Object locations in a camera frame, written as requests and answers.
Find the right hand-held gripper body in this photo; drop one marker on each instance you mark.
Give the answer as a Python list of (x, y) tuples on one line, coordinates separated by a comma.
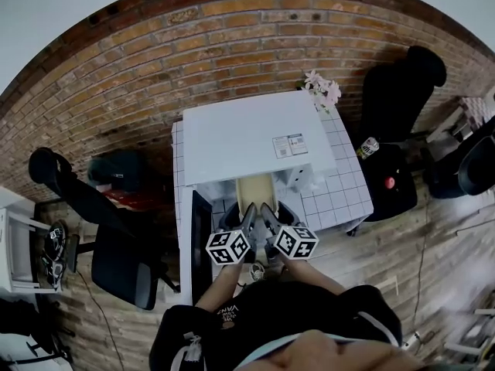
[(295, 244)]

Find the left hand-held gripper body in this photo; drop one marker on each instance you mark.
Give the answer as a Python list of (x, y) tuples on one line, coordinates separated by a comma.
[(228, 247)]

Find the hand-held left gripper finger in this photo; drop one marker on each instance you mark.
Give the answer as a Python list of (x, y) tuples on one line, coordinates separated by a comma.
[(250, 218), (231, 218)]

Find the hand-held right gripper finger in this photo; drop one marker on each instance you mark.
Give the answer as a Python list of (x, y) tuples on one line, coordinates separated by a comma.
[(271, 220), (290, 216)]

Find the beige plate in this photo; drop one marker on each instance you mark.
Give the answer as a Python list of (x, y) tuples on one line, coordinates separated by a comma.
[(255, 191)]

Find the white microwave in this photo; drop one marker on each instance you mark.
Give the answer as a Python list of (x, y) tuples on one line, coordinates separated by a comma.
[(247, 137)]

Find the person's left forearm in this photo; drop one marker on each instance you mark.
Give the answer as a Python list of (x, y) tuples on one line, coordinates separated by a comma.
[(222, 285)]

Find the person's right forearm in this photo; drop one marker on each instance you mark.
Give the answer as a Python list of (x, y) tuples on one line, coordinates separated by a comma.
[(309, 275)]

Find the person's right shoe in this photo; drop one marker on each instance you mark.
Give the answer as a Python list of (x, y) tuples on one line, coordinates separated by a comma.
[(273, 256)]

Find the person's shoe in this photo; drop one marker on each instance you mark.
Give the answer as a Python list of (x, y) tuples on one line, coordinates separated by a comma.
[(273, 256), (257, 272)]

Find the person's left shoe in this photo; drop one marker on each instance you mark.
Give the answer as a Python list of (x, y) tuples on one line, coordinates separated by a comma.
[(257, 272)]

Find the white grid tablecloth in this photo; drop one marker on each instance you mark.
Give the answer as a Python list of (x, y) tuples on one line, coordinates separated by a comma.
[(336, 203)]

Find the person's black clothing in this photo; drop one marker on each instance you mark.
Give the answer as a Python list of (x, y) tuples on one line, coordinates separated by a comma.
[(294, 315)]

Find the drinks can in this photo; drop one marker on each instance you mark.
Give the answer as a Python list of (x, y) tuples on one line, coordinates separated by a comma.
[(368, 147)]

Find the red bag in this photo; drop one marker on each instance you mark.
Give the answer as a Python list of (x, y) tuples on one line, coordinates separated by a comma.
[(127, 200)]

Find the small red ball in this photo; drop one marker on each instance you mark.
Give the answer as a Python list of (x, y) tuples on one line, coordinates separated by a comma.
[(390, 182)]

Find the black mesh office chair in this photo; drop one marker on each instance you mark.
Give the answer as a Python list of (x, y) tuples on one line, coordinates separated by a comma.
[(123, 273)]

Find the person's face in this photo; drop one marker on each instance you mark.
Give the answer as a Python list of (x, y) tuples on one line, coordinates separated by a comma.
[(309, 352)]

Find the dark green bag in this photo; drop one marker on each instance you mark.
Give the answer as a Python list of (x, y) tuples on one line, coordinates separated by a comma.
[(112, 168)]

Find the pink flowers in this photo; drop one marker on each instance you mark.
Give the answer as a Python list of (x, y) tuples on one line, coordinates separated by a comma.
[(323, 90)]

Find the white power strip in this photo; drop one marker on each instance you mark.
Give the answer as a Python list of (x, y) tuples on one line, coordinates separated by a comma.
[(411, 341)]

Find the black device with white tag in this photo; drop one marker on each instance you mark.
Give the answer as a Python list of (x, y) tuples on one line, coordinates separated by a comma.
[(56, 239)]

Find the black shell chair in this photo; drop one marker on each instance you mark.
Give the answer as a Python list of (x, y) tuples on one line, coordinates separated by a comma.
[(475, 164)]

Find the white shelf unit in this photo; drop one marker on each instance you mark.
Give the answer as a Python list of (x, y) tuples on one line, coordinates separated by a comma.
[(15, 242)]

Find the stool with checkered cushion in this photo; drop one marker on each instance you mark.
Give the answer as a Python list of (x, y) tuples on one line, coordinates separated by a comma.
[(475, 108)]

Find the black floor stand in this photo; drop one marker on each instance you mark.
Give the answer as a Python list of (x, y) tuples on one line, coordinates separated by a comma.
[(19, 315)]

